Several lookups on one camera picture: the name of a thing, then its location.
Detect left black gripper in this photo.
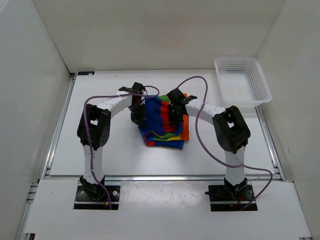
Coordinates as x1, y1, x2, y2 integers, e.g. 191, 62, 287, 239
128, 102, 147, 128

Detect rainbow striped shorts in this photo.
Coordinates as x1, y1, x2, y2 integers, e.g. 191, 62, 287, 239
138, 95, 190, 150

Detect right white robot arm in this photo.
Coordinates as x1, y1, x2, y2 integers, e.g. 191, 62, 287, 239
167, 88, 251, 200

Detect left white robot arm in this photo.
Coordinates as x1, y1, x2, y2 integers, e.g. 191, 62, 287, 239
77, 82, 147, 201

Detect blue corner label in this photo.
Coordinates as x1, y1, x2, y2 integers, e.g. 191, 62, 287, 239
77, 71, 95, 76

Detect white perforated plastic basket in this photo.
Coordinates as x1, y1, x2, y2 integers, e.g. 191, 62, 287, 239
214, 56, 272, 108

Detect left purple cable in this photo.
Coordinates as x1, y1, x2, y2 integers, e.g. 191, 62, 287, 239
83, 85, 161, 210

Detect purple cable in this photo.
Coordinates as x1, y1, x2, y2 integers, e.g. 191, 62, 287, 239
176, 76, 273, 211
83, 85, 161, 210

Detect aluminium left rail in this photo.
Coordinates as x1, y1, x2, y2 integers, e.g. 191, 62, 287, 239
37, 73, 77, 183

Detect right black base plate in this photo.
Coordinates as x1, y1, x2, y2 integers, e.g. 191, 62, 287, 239
205, 184, 258, 212

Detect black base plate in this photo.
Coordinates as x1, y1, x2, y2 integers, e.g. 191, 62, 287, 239
73, 182, 121, 211
205, 184, 258, 212

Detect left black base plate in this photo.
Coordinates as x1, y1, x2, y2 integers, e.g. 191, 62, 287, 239
73, 182, 121, 211

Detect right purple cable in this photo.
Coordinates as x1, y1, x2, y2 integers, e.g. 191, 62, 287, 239
176, 76, 273, 211

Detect aluminium front rail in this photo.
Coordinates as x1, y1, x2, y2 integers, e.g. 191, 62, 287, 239
44, 173, 282, 182

